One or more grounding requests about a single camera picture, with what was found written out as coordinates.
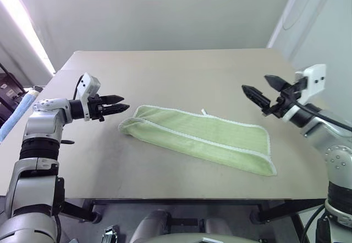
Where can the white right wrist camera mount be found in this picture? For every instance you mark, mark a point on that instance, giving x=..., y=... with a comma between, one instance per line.
x=314, y=80

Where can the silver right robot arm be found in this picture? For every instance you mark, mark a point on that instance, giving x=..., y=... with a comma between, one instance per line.
x=336, y=155

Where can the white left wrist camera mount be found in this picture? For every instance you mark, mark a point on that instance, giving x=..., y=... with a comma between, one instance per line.
x=88, y=86

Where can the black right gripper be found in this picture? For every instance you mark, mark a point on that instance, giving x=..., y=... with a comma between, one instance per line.
x=288, y=96

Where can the large grey rounded shape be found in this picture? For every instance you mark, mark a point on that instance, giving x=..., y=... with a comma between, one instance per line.
x=151, y=226

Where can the black table frame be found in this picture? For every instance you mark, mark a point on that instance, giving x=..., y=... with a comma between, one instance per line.
x=176, y=202

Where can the dark cabinet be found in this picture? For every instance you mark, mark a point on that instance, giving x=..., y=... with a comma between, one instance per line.
x=8, y=89

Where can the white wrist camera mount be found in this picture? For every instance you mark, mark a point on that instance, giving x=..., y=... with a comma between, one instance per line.
x=314, y=80
x=88, y=86

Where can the small grey rounded shape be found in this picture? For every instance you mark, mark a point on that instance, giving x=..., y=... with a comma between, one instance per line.
x=218, y=227

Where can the shiny metal clip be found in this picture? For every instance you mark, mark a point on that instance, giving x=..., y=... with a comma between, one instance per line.
x=110, y=234

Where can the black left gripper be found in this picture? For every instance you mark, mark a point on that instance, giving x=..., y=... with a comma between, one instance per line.
x=96, y=108

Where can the blue cloth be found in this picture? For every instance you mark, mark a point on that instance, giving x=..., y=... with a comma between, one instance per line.
x=19, y=111

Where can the silver robot torso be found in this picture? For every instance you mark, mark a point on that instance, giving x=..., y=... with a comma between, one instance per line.
x=192, y=238

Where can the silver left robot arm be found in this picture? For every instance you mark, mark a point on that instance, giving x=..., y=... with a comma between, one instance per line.
x=41, y=122

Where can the green towel with white trim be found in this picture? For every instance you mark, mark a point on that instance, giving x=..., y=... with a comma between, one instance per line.
x=198, y=135

